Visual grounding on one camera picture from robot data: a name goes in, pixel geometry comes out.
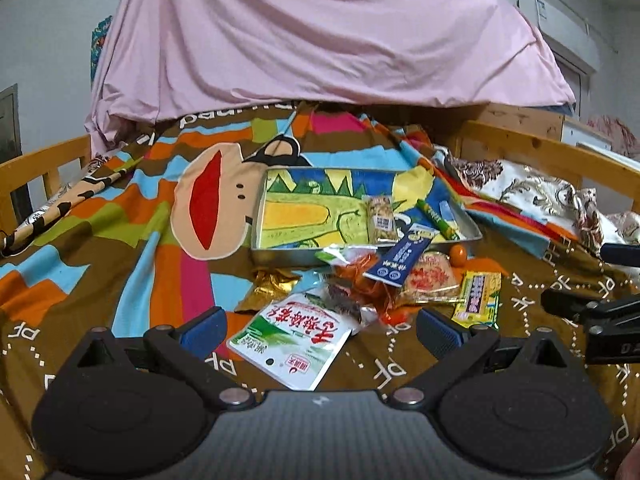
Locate rice cracker packet red print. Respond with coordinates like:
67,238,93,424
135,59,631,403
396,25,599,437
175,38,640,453
400,251,461,306

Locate colourful cartoon printed blanket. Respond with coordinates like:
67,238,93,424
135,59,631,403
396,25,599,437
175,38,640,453
0,102,640,480

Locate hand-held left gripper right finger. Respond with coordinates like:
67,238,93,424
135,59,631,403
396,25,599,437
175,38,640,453
389,307,581,411

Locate green tube snack stick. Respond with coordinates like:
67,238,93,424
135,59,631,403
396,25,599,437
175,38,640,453
416,198,460,241

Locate green yellow snack packet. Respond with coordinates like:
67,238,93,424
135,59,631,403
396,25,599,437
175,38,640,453
315,244,378,267

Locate clear-wrapped granola bar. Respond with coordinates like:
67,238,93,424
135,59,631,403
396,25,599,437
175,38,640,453
366,195,400,245

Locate pink bed sheet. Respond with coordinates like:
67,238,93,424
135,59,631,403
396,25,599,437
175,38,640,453
84,0,577,156

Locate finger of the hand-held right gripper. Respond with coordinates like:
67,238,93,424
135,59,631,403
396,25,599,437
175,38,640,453
541,287,640,322
601,242,640,264

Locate wooden bed frame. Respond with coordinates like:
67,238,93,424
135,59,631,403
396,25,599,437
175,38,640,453
0,102,640,233

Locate yellow flat snack packet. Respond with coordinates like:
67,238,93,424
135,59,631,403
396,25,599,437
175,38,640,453
452,271,502,328

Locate giraffe print cloth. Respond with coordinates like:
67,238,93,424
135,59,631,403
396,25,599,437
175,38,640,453
0,157,143,257

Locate white air conditioner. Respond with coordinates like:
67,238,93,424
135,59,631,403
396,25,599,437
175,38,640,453
516,0,601,72

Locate white cabinet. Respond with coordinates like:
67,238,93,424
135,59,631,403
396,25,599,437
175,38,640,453
562,115,613,153

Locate metal tray with colourful print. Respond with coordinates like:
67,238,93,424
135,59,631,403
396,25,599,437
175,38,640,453
250,166,483,266

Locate white snack packet green leaves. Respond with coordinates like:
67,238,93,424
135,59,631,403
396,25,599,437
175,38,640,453
226,292,353,392

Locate pink floral cloth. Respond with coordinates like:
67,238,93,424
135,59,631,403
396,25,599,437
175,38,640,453
587,114,640,158

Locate dark red snack packet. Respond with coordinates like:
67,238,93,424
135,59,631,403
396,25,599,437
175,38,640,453
320,282,376,328

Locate white brown floral cloth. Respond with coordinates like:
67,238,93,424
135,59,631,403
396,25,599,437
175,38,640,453
440,147,640,261

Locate teal patterned cloth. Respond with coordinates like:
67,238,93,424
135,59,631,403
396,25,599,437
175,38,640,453
90,15,113,81

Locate dark blue stick packet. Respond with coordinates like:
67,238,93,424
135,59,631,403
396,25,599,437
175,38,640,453
362,223,435,287

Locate grey door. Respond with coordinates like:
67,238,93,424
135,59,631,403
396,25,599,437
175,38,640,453
0,84,23,161

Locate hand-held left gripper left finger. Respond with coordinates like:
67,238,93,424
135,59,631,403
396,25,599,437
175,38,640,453
70,306,257,411

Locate orange clear-wrapped snack packet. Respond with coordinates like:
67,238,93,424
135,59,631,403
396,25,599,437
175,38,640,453
327,251,401,311

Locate gold foil snack packet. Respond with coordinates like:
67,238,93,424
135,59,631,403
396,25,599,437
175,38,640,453
235,267,303,315

